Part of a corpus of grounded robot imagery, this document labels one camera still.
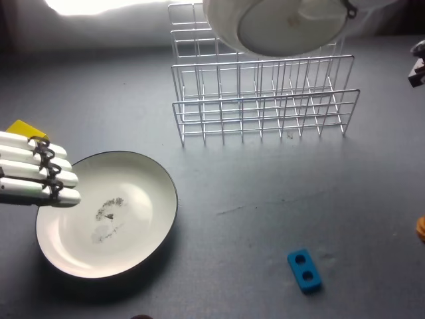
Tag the orange swirl cookie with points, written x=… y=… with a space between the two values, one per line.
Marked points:
x=421 y=229

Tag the yellow block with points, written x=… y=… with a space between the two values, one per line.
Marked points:
x=23 y=128

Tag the blue block with two holes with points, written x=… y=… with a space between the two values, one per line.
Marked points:
x=305 y=270

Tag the white plate with dark rim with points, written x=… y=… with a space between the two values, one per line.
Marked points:
x=282 y=23
x=109 y=216

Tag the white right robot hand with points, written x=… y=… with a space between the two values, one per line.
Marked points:
x=365 y=10

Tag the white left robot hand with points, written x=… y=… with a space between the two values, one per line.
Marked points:
x=26 y=172

